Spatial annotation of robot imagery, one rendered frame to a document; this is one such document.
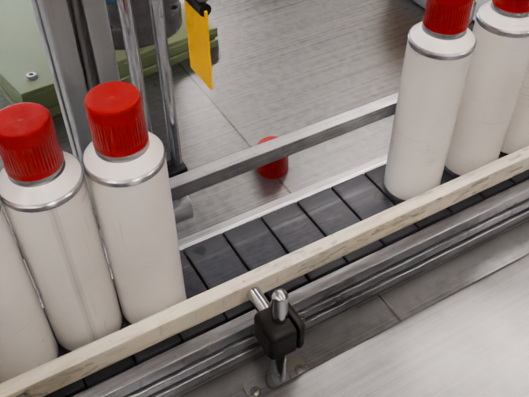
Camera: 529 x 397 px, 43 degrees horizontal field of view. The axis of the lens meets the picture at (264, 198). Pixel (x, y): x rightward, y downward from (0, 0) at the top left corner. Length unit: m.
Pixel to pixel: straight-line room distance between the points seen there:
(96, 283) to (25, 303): 0.05
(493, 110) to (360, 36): 0.37
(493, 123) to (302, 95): 0.28
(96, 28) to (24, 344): 0.23
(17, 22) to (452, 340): 0.68
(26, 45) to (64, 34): 0.38
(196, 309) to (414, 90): 0.24
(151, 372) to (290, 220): 0.19
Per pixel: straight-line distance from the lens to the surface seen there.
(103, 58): 0.53
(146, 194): 0.42
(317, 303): 0.56
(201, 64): 0.43
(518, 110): 0.66
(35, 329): 0.48
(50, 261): 0.44
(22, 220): 0.42
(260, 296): 0.50
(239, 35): 0.93
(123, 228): 0.44
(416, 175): 0.60
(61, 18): 0.51
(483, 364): 0.53
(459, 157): 0.64
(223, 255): 0.57
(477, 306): 0.56
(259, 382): 0.55
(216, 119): 0.78
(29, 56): 0.87
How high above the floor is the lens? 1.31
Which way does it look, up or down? 45 degrees down
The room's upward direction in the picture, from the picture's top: straight up
